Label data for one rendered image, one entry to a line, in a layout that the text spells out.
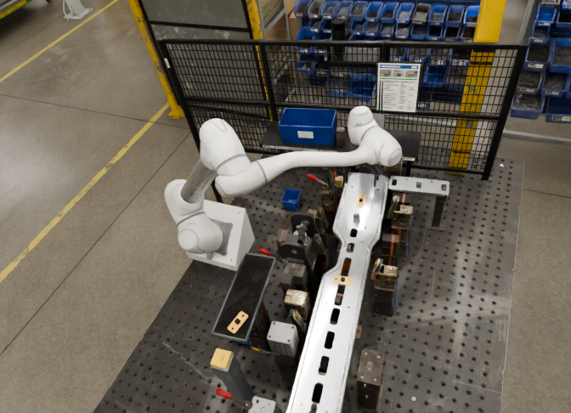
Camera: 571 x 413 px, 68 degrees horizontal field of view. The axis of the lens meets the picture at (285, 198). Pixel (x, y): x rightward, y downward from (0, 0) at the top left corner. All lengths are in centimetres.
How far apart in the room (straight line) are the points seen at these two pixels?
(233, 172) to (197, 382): 100
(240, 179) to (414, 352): 109
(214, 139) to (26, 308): 251
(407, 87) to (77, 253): 285
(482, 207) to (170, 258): 225
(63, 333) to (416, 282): 244
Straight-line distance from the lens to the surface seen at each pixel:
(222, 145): 162
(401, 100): 239
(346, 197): 216
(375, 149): 166
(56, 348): 346
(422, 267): 229
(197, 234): 207
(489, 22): 222
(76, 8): 831
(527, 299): 316
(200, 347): 218
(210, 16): 388
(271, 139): 251
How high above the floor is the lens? 259
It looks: 47 degrees down
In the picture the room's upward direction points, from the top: 11 degrees counter-clockwise
